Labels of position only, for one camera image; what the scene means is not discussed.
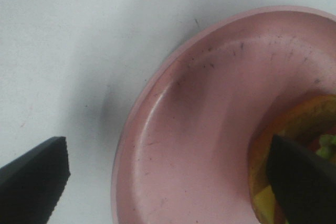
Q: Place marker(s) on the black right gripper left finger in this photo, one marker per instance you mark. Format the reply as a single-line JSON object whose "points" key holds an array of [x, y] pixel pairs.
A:
{"points": [[32, 184]]}

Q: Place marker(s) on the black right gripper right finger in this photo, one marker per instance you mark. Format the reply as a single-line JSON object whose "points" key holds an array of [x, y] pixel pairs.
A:
{"points": [[303, 182]]}

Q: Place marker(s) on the toy burger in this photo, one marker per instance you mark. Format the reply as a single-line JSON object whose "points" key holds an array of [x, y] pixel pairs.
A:
{"points": [[303, 123]]}

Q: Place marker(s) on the pink round plate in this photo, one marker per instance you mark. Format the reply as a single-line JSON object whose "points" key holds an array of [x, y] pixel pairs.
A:
{"points": [[182, 155]]}

